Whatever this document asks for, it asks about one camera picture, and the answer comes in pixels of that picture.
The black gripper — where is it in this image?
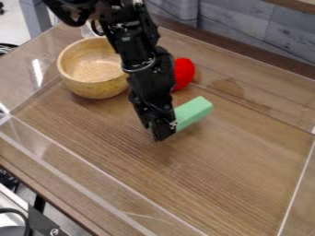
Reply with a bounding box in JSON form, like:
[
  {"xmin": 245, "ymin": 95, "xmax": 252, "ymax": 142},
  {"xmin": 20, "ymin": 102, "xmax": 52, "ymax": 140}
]
[{"xmin": 121, "ymin": 59, "xmax": 177, "ymax": 141}]

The green rectangular block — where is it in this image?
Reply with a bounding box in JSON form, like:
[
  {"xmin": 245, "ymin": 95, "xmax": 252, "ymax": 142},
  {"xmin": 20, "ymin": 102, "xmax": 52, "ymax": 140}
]
[{"xmin": 161, "ymin": 96, "xmax": 213, "ymax": 133}]

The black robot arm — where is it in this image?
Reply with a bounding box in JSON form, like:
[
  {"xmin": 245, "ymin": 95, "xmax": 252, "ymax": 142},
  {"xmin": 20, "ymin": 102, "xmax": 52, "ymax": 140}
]
[{"xmin": 42, "ymin": 0, "xmax": 176, "ymax": 141}]

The light wooden bowl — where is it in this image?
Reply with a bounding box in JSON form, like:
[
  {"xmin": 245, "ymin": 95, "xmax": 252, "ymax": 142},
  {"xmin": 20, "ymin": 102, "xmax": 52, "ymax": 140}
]
[{"xmin": 56, "ymin": 37, "xmax": 128, "ymax": 100}]

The red knitted toy fruit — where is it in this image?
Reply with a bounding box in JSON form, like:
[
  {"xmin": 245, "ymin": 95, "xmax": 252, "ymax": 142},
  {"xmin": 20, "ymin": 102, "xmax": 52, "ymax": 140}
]
[{"xmin": 173, "ymin": 58, "xmax": 196, "ymax": 91}]

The clear acrylic tray enclosure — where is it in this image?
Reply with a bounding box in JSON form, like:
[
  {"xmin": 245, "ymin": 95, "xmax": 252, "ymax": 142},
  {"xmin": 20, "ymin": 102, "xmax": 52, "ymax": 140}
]
[{"xmin": 0, "ymin": 25, "xmax": 315, "ymax": 236}]

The black metal bracket lower left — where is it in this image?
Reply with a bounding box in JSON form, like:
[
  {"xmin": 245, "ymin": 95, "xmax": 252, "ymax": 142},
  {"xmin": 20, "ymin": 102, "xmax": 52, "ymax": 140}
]
[{"xmin": 28, "ymin": 206, "xmax": 70, "ymax": 236}]

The grey table leg post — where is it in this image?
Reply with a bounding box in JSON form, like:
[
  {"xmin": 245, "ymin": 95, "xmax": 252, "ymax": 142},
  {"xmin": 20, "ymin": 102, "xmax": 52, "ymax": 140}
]
[{"xmin": 18, "ymin": 0, "xmax": 53, "ymax": 38}]

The black cable at lower left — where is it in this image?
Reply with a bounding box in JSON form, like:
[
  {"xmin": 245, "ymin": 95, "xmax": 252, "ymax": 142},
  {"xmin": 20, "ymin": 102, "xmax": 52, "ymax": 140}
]
[{"xmin": 0, "ymin": 207, "xmax": 33, "ymax": 236}]

